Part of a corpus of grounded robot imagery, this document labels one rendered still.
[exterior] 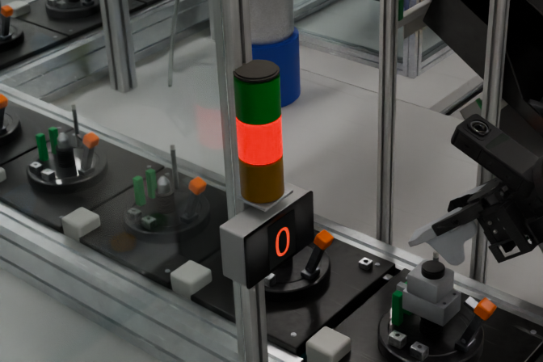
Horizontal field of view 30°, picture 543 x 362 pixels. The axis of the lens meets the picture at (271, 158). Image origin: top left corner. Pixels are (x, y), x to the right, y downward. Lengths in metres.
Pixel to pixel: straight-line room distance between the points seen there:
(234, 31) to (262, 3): 1.04
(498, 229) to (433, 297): 0.16
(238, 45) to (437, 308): 0.45
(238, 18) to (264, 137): 0.13
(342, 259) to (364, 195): 0.37
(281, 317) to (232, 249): 0.31
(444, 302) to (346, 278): 0.22
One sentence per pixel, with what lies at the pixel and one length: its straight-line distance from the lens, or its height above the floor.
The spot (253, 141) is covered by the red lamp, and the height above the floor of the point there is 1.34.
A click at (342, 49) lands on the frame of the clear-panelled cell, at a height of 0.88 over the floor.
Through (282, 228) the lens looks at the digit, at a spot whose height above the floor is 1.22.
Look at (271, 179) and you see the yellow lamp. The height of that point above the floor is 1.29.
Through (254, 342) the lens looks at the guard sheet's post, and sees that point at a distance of 1.30.
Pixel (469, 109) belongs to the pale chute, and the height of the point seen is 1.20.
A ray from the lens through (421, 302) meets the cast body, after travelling 1.34.
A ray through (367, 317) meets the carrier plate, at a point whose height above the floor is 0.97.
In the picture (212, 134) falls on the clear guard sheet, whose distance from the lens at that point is 1.10.
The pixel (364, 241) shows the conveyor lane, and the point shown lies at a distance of 1.60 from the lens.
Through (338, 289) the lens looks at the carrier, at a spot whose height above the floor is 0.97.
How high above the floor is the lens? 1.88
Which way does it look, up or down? 30 degrees down
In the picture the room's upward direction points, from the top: 3 degrees counter-clockwise
